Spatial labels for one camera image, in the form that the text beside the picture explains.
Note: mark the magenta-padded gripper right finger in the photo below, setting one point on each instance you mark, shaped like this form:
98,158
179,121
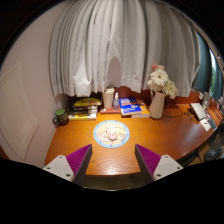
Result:
163,166

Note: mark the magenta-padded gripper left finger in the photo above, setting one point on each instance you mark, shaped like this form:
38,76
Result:
61,166

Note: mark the pink white computer mouse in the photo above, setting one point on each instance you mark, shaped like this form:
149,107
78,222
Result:
112,134

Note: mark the round light blue mouse pad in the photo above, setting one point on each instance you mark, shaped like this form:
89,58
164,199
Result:
100,140

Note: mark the dark mug with green inside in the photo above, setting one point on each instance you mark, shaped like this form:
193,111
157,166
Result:
61,117

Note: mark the dark office chair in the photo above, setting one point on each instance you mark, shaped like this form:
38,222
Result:
215,154

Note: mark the white and yellow book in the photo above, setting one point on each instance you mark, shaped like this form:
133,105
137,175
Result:
82,116

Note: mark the orange cover book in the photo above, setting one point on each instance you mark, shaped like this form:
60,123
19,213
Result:
145,111

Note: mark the white paper sheet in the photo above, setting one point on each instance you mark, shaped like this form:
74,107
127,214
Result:
204,124

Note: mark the dark book with white pages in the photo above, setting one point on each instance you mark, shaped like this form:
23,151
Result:
82,112

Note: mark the white ceramic pitcher vase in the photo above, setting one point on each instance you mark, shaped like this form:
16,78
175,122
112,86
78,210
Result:
156,106

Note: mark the black cover book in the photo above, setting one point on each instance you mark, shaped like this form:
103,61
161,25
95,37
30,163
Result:
82,108

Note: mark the dark smartphone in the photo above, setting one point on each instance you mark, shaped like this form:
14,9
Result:
212,123

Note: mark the silver laptop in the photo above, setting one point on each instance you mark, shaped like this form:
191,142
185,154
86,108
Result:
198,110

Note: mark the blue cover book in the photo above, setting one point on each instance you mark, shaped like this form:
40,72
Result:
129,106

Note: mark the yellow cover book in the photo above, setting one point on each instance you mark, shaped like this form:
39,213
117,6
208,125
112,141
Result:
87,102

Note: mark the reddish brown flat book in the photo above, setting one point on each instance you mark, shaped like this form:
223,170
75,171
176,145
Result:
108,111

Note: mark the clear spray bottle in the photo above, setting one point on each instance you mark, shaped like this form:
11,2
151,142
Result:
116,103

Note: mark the cream lidded tumbler cup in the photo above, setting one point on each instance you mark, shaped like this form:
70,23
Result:
108,98

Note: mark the white and pink flower bouquet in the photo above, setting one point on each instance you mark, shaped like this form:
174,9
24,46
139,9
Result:
161,80

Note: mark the white pleated curtain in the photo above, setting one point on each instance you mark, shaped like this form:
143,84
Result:
123,46

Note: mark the white wall panel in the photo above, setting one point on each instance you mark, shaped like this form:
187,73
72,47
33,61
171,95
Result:
16,110

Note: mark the window with dark frame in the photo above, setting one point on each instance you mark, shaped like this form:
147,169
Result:
205,70

